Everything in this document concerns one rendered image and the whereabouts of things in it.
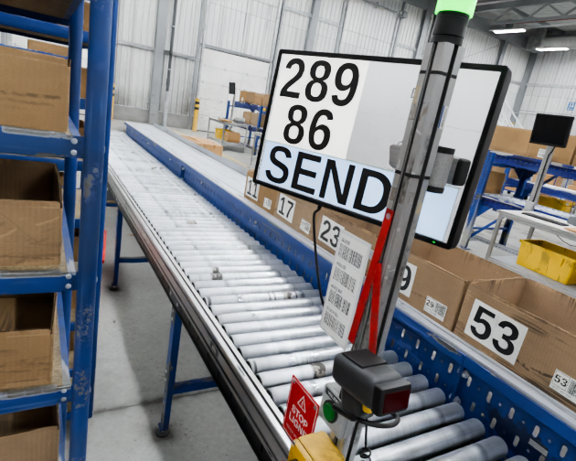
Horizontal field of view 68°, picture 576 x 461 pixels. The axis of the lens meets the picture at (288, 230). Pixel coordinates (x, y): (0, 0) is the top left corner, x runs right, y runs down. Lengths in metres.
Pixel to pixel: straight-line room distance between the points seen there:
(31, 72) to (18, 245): 0.24
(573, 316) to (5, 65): 1.46
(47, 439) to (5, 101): 0.56
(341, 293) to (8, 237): 0.52
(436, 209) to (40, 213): 0.62
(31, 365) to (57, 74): 0.44
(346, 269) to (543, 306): 0.92
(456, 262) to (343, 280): 1.00
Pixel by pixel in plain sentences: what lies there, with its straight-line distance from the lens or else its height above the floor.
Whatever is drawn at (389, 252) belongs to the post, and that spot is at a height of 1.25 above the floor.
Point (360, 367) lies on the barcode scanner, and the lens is 0.67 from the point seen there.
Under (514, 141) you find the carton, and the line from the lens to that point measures 6.70.
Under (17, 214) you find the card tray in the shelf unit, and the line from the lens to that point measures 0.72.
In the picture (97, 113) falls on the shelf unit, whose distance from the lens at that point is 0.65.
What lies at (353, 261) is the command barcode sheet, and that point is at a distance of 0.74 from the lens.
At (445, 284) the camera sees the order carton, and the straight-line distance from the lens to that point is 1.38.
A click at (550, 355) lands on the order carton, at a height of 0.98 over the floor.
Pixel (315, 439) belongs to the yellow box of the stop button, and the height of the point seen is 0.88.
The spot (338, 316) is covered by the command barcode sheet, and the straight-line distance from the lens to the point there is 0.78.
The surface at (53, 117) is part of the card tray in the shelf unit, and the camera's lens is 0.68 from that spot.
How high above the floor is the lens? 1.43
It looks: 16 degrees down
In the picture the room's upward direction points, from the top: 10 degrees clockwise
